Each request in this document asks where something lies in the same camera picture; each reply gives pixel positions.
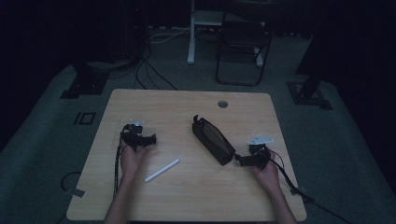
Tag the black folding chair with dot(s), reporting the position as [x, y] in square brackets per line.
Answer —
[243, 40]

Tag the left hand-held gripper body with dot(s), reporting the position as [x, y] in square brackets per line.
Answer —
[133, 134]

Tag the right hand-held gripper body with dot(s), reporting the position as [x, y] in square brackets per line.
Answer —
[259, 152]

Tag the white desk leg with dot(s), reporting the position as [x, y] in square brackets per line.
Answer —
[191, 37]

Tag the person's right hand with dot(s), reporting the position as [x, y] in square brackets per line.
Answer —
[267, 178]

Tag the black pencil case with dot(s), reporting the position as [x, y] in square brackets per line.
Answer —
[213, 140]

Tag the grey floor tape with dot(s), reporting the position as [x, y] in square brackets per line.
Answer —
[76, 192]

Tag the person's left hand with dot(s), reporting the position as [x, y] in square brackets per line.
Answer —
[132, 158]

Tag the black stand base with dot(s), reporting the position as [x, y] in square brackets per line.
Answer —
[87, 82]
[308, 95]

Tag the white pen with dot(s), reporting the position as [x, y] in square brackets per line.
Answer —
[162, 170]

